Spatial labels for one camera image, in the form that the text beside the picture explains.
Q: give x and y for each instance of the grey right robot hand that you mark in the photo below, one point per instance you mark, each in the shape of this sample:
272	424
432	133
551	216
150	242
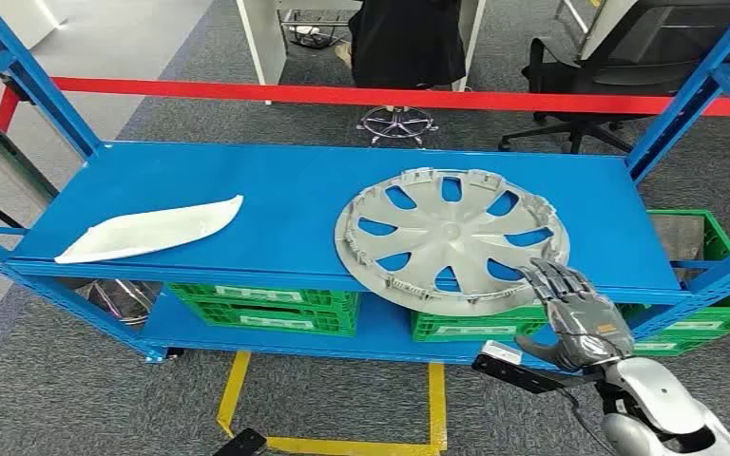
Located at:
585	327

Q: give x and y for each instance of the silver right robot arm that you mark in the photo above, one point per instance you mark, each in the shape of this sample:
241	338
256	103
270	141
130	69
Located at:
655	390

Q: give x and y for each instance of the blue metal shelf rack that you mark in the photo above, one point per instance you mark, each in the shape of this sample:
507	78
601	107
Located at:
277	201

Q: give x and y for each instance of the black flat robot part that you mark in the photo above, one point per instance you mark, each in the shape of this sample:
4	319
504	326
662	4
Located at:
242	444

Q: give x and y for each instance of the white curved trim part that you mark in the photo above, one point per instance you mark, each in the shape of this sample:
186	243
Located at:
151	229

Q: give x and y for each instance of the grey plastic wheel cover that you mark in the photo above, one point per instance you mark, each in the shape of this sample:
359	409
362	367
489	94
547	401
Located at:
453	242

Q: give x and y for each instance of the chrome star chair base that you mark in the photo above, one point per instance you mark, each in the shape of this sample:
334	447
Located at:
396	123

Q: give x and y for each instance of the black office chair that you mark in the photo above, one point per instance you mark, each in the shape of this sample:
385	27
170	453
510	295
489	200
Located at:
655	56

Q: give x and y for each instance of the white desk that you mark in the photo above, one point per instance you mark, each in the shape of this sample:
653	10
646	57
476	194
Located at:
261	38
607	25

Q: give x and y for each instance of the person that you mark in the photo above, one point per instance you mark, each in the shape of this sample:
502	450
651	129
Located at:
403	44

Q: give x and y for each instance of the red barrier belt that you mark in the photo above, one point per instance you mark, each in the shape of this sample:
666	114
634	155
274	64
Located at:
340	95

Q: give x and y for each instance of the yellow floor tape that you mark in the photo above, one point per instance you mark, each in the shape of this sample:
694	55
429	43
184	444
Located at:
239	390

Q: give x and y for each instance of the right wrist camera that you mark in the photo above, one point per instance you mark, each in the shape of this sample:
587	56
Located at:
500	352

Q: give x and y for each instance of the chrome stanchion post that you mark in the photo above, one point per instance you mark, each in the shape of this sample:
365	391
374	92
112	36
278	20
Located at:
17	89
12	160

